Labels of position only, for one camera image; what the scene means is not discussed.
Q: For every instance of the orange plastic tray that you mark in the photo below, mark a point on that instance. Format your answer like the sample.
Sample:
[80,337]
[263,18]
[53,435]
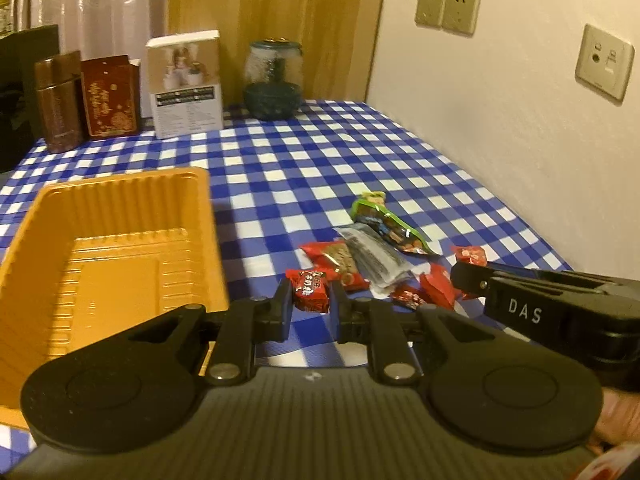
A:
[125,220]

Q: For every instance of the green snack packet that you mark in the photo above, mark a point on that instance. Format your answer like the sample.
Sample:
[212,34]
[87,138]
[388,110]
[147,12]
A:
[387,225]

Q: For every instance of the clear grey snack packet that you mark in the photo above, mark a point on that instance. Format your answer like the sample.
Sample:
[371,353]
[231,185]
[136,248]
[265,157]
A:
[372,255]

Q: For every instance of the person's right hand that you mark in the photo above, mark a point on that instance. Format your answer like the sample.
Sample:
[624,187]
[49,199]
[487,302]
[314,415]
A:
[622,420]

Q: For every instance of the glass jar with green base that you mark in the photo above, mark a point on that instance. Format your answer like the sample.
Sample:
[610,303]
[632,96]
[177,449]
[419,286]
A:
[273,80]

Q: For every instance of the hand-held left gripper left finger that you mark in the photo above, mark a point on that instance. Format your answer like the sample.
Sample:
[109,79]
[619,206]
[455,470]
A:
[284,310]

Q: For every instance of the beige wall data socket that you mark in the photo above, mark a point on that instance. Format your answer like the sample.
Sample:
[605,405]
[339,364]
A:
[605,62]

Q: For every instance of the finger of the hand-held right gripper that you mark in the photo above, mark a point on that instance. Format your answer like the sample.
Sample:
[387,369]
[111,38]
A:
[525,312]
[470,280]

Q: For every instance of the small red candy packet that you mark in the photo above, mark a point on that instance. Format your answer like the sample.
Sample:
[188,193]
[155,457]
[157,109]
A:
[440,282]
[470,255]
[407,297]

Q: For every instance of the beige wall power socket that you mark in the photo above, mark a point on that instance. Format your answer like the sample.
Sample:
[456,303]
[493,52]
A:
[429,7]
[461,12]

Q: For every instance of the red snack packet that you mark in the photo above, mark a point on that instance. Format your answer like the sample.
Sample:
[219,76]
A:
[310,290]

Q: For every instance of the wooden wall panel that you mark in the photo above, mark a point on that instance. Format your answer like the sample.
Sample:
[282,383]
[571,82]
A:
[280,5]

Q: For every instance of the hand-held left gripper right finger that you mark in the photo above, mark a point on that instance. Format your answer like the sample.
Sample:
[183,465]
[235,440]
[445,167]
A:
[338,312]

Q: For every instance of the white product box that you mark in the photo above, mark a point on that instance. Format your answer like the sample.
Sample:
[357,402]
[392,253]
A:
[186,85]

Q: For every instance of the sheer curtain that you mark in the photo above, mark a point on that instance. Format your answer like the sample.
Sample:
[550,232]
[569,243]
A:
[100,0]

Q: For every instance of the dark red patterned box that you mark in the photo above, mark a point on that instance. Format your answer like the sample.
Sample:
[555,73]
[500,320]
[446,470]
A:
[111,97]

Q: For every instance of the red biscuit packet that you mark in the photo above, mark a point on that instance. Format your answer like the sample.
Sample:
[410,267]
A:
[330,257]

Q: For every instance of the blue checked tablecloth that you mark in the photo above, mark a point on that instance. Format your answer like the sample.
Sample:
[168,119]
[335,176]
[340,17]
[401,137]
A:
[300,160]

